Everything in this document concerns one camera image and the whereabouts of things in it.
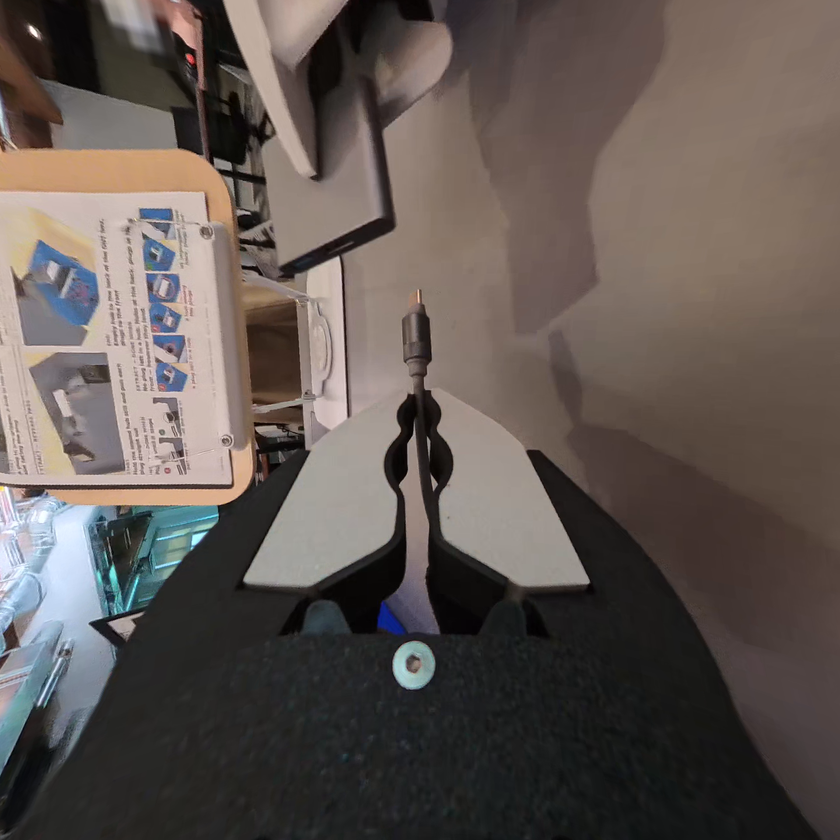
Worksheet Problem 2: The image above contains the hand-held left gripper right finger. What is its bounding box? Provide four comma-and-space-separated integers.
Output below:
427, 387, 592, 595

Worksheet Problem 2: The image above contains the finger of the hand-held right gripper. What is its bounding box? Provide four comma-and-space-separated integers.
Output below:
222, 0, 370, 182
375, 20, 456, 127

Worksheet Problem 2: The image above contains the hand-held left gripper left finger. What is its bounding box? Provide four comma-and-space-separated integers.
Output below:
243, 390, 417, 590

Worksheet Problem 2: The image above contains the grey usb hub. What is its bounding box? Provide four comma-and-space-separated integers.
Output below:
261, 26, 398, 278

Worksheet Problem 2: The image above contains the grey usb cable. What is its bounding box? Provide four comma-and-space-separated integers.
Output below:
400, 289, 439, 526

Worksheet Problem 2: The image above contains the wooden document stand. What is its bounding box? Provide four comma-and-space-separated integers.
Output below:
0, 148, 350, 508

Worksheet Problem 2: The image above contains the printed instruction sheet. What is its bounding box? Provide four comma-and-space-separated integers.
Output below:
0, 190, 234, 490

